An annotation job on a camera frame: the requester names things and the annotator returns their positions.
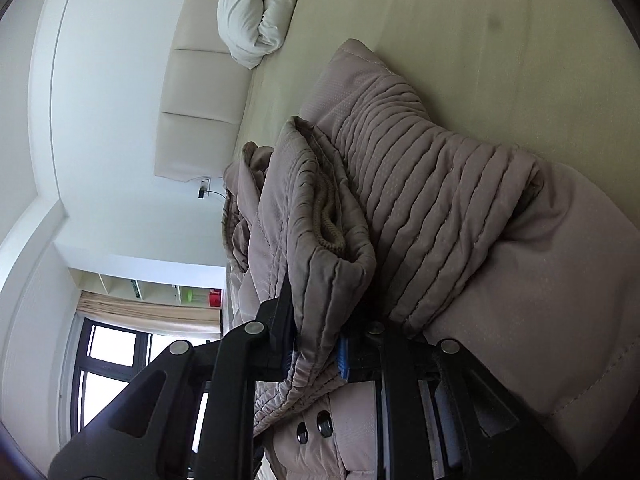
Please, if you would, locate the mauve quilted long coat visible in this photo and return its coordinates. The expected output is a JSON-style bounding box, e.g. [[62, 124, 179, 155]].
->
[[222, 39, 639, 479]]

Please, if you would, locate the black framed window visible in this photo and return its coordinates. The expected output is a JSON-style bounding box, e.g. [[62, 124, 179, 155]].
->
[[70, 318, 213, 436]]

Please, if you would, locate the beige curtain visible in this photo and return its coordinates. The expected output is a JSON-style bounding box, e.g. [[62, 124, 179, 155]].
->
[[76, 292, 221, 338]]

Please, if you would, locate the green container on shelf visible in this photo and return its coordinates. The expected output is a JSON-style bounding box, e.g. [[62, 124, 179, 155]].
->
[[179, 286, 209, 307]]

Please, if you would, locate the red box on shelf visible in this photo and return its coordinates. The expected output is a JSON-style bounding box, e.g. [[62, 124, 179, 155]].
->
[[208, 288, 222, 309]]

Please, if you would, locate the white built-in shelf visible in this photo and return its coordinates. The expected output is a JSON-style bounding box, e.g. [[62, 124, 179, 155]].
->
[[70, 269, 196, 307]]

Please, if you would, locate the beige padded headboard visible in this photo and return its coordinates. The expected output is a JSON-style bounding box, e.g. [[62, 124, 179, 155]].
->
[[154, 0, 250, 182]]

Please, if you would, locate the beige bed with bedspread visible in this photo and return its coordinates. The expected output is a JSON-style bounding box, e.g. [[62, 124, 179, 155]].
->
[[239, 0, 639, 218]]

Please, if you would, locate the folded white duvet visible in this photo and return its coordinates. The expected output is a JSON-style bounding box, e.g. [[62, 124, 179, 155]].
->
[[217, 0, 297, 70]]

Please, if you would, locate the wall power socket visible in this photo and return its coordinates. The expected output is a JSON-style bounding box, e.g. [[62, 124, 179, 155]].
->
[[198, 178, 210, 200]]

